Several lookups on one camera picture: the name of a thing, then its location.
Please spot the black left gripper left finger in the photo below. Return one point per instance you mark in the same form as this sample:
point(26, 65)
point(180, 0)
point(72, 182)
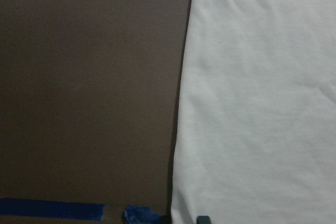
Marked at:
point(166, 219)

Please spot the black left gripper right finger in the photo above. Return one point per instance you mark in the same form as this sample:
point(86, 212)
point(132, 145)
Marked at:
point(203, 220)

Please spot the cream long-sleeve cat shirt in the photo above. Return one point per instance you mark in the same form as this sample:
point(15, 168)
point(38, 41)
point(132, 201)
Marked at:
point(256, 122)

